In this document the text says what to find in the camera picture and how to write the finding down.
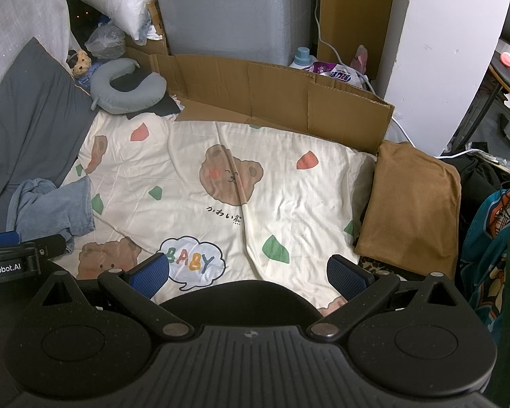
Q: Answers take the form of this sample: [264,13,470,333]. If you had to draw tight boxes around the black cloth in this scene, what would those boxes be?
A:
[109,70,184,122]

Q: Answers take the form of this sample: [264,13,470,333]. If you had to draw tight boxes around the grey wrapped mattress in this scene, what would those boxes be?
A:
[149,0,313,68]

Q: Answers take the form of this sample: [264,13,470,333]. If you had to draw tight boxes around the clear plastic packet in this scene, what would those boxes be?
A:
[472,149,510,174]

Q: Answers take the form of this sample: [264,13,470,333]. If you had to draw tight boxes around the bear print bed sheet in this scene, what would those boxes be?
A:
[62,110,377,311]

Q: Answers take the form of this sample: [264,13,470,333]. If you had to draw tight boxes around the blue denim pants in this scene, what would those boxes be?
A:
[6,176,95,256]

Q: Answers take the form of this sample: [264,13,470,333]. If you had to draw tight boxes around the brown folded cloth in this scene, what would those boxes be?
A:
[353,141,462,279]

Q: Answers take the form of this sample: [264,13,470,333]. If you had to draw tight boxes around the tall cardboard box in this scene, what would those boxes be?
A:
[314,0,398,77]

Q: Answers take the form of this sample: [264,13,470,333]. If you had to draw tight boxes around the detergent bottle with blue cap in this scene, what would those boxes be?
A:
[290,46,316,71]

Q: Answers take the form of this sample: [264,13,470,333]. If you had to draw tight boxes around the white cable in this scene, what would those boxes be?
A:
[312,0,477,158]

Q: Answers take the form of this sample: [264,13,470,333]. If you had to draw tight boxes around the grey neck pillow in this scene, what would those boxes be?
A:
[89,57,167,115]

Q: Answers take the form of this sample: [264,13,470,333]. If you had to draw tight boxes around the clear plastic bag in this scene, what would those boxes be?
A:
[84,21,127,58]

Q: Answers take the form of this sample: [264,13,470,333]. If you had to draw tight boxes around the leopard print cloth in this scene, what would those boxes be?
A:
[357,255,402,279]

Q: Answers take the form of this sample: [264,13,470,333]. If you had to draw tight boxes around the white pillow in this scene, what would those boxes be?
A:
[62,0,158,45]

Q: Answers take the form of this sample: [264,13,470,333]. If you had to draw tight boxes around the flattened cardboard box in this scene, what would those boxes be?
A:
[123,45,396,154]

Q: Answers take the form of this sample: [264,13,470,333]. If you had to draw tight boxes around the teal printed cloth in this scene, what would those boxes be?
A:
[459,183,510,349]

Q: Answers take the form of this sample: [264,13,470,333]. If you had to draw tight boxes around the purple detergent pouch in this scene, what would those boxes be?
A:
[312,62,372,90]

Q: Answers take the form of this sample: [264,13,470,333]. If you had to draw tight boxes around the brown teddy bear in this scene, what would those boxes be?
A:
[67,50,92,78]

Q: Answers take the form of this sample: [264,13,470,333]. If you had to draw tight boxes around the dark grey pillow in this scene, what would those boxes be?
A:
[0,36,98,230]

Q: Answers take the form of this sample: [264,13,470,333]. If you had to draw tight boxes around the pink bottle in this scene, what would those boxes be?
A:
[352,45,368,75]

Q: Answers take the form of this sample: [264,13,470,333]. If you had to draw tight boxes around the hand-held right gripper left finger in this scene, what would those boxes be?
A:
[40,253,196,343]

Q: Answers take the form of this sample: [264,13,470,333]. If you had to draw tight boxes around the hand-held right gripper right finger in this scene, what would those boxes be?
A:
[307,254,460,343]

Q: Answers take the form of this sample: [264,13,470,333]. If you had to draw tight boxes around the white curtain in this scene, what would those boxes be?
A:
[0,0,75,111]

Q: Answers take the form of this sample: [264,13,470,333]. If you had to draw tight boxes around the black garment pile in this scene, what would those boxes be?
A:
[444,155,510,239]

